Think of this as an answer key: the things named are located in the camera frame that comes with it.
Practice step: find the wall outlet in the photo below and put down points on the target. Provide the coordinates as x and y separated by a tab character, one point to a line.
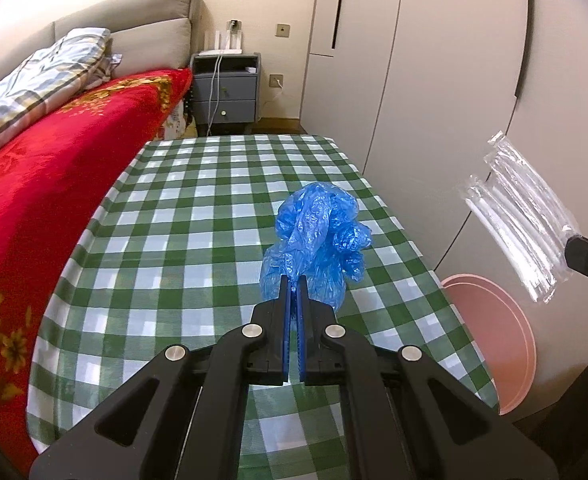
276	80

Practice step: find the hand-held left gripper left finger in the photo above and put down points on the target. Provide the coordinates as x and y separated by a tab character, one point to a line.
285	330

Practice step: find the grey nightstand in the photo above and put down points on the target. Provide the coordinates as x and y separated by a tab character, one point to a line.
234	90

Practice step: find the wall charger plug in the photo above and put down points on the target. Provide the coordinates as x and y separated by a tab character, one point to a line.
234	25

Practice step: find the beige upholstered headboard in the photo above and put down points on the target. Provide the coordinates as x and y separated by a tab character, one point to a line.
124	5

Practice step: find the beige cushion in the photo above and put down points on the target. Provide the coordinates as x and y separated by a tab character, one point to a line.
159	42

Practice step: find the floral bed sheet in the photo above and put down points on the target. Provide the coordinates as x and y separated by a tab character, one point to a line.
174	122

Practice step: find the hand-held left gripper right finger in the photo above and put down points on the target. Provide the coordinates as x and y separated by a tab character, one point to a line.
302	330

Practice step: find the clear plastic wrapper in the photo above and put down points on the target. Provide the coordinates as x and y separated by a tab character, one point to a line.
519	210

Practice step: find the red floral blanket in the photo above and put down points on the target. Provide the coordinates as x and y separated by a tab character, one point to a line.
49	170

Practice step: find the green checkered tablecloth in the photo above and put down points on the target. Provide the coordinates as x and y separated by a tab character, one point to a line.
174	260

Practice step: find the white wardrobe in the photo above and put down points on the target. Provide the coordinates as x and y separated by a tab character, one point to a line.
424	85

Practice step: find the pink bucket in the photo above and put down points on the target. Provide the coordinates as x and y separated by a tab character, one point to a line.
499	340

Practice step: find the white router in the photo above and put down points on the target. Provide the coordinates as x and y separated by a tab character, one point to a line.
219	52

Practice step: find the blue plastic bag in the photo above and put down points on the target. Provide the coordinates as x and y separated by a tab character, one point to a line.
319	230

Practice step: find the plaid quilt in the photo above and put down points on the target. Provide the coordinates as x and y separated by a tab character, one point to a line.
34	80

